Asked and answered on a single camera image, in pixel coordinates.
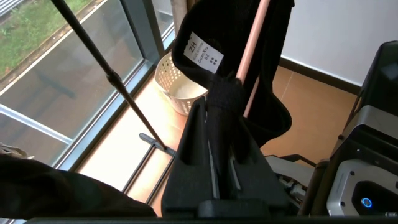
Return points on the window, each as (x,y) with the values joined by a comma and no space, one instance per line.
(46,93)

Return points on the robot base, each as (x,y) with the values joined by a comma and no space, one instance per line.
(373,118)

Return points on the white laundry basket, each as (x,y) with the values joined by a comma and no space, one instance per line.
(168,77)

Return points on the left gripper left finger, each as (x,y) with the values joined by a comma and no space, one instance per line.
(186,186)

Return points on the black clothes rack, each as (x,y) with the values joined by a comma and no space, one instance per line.
(113,77)

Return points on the black garment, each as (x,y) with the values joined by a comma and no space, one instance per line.
(224,18)

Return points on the pink clothes hanger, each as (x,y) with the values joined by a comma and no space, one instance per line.
(253,34)

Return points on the beige curtain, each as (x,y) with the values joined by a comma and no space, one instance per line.
(178,12)

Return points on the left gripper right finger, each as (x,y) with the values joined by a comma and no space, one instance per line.
(258,183)

